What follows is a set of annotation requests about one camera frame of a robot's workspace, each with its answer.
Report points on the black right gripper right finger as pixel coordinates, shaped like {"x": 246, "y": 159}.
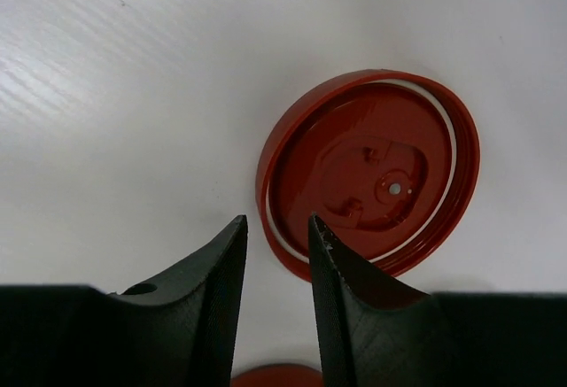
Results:
{"x": 373, "y": 330}

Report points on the red round lid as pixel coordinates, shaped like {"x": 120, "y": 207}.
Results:
{"x": 389, "y": 160}

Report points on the red-based metal lunch tin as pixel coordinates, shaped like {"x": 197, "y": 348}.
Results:
{"x": 279, "y": 375}

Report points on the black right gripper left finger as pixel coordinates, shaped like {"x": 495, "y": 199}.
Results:
{"x": 178, "y": 328}

